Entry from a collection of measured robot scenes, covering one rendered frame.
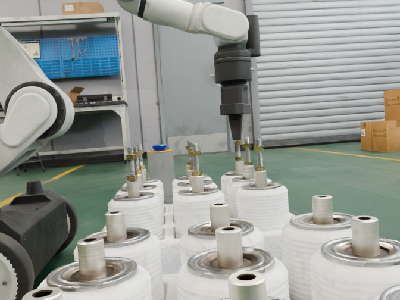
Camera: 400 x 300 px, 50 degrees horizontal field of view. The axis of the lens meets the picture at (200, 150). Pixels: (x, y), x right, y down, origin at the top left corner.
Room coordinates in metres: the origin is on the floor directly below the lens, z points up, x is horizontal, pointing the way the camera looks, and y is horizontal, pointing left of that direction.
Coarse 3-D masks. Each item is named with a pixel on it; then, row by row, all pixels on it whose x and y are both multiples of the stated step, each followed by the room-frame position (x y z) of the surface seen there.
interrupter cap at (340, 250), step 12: (336, 240) 0.39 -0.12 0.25; (348, 240) 0.39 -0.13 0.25; (384, 240) 0.38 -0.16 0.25; (396, 240) 0.38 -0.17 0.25; (324, 252) 0.36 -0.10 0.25; (336, 252) 0.36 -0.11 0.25; (348, 252) 0.37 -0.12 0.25; (384, 252) 0.36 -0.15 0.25; (396, 252) 0.35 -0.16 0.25; (348, 264) 0.34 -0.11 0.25; (360, 264) 0.33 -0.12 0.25; (372, 264) 0.33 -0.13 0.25; (384, 264) 0.33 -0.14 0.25; (396, 264) 0.33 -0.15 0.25
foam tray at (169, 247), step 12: (168, 204) 1.08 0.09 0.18; (168, 216) 0.93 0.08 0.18; (168, 228) 0.81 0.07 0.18; (168, 240) 0.72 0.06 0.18; (264, 240) 0.71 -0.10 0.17; (276, 240) 0.71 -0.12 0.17; (168, 252) 0.70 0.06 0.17; (276, 252) 0.71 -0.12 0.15; (168, 264) 0.70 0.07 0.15; (180, 264) 0.70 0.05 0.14
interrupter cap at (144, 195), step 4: (140, 192) 0.81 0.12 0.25; (144, 192) 0.80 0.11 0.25; (148, 192) 0.80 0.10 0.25; (116, 196) 0.78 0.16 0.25; (120, 196) 0.77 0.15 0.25; (124, 196) 0.78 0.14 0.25; (140, 196) 0.78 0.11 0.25; (144, 196) 0.76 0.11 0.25; (148, 196) 0.75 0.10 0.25; (152, 196) 0.76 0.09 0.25; (116, 200) 0.75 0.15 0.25; (120, 200) 0.74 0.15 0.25; (124, 200) 0.74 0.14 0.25; (128, 200) 0.74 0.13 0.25; (132, 200) 0.74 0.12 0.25; (136, 200) 0.74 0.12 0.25
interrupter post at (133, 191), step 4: (136, 180) 0.78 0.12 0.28; (128, 184) 0.77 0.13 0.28; (132, 184) 0.76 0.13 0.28; (136, 184) 0.77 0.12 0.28; (128, 188) 0.77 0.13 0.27; (132, 188) 0.76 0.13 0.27; (136, 188) 0.77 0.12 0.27; (128, 192) 0.77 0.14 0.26; (132, 192) 0.76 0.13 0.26; (136, 192) 0.77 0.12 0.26; (128, 196) 0.77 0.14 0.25; (132, 196) 0.76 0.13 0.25; (136, 196) 0.76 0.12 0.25
